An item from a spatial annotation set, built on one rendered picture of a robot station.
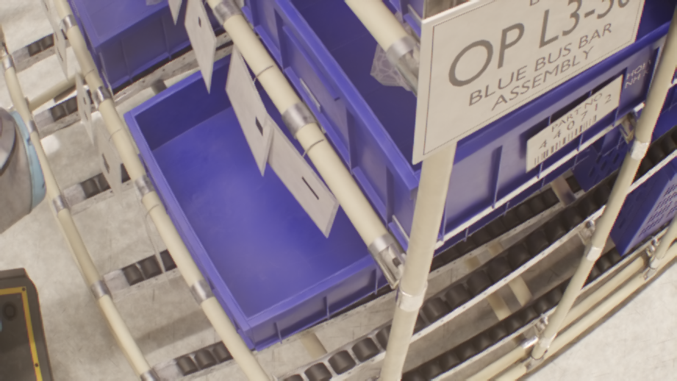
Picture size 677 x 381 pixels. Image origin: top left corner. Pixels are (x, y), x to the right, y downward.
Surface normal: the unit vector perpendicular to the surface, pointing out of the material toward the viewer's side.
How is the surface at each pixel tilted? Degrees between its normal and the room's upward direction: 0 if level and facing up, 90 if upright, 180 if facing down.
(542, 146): 90
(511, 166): 90
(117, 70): 90
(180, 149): 3
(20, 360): 0
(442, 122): 90
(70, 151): 0
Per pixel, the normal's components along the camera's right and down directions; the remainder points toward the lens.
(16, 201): 0.60, 0.51
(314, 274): -0.04, -0.44
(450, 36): 0.50, 0.77
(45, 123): 0.17, -0.53
